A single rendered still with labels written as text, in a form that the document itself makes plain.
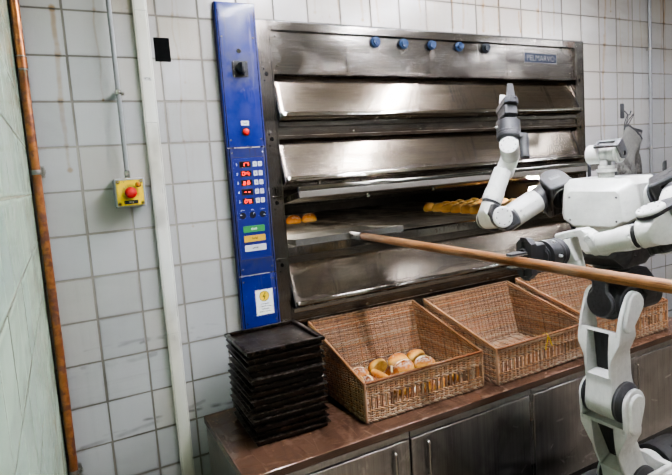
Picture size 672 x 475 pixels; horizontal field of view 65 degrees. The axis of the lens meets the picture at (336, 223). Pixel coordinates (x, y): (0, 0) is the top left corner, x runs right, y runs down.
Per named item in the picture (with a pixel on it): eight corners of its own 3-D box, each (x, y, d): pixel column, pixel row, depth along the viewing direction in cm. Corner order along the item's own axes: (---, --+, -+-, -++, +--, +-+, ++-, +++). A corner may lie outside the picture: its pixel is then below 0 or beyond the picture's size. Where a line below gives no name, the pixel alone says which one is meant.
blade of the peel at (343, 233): (403, 231, 249) (403, 225, 249) (296, 246, 224) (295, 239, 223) (363, 225, 281) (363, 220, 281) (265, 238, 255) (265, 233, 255)
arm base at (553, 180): (532, 212, 208) (552, 197, 211) (560, 224, 198) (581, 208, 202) (530, 181, 199) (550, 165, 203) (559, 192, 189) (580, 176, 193)
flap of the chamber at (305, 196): (299, 198, 207) (281, 204, 225) (601, 169, 289) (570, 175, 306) (298, 191, 207) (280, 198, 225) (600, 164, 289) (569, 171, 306)
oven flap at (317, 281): (294, 307, 224) (284, 261, 228) (580, 251, 306) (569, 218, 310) (298, 306, 220) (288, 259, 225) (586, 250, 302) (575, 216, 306)
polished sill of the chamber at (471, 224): (283, 255, 228) (282, 246, 227) (570, 213, 310) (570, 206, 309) (288, 257, 222) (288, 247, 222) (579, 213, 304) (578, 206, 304)
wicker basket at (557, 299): (514, 328, 284) (512, 277, 281) (586, 309, 309) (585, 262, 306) (593, 353, 241) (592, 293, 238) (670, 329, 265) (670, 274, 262)
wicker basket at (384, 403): (309, 382, 231) (304, 320, 228) (416, 354, 256) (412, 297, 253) (365, 427, 188) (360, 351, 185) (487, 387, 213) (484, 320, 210)
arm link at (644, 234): (604, 265, 155) (675, 254, 139) (589, 235, 154) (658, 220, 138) (617, 248, 161) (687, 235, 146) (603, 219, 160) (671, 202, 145)
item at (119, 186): (114, 207, 190) (111, 179, 189) (144, 205, 195) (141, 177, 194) (116, 208, 183) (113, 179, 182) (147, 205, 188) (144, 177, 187)
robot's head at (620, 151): (606, 156, 184) (599, 138, 181) (631, 154, 177) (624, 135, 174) (598, 167, 182) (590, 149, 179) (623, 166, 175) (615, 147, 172)
